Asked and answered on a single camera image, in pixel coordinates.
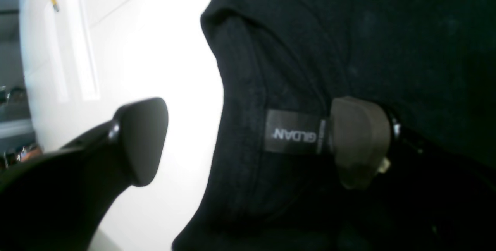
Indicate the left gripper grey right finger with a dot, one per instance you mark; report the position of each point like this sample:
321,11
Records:
360,138

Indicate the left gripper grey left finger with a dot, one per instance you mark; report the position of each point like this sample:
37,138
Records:
56,201

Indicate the black T-shirt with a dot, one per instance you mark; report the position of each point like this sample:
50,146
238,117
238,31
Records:
430,63

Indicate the white left partition panel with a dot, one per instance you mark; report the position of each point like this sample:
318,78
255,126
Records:
59,68

